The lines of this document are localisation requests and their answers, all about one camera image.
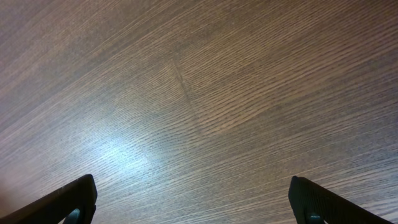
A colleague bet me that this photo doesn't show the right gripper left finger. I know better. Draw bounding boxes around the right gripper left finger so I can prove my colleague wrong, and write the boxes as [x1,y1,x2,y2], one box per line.
[1,174,98,224]

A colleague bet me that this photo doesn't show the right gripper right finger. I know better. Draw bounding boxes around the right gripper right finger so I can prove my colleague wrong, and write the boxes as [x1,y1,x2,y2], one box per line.
[288,176,392,224]

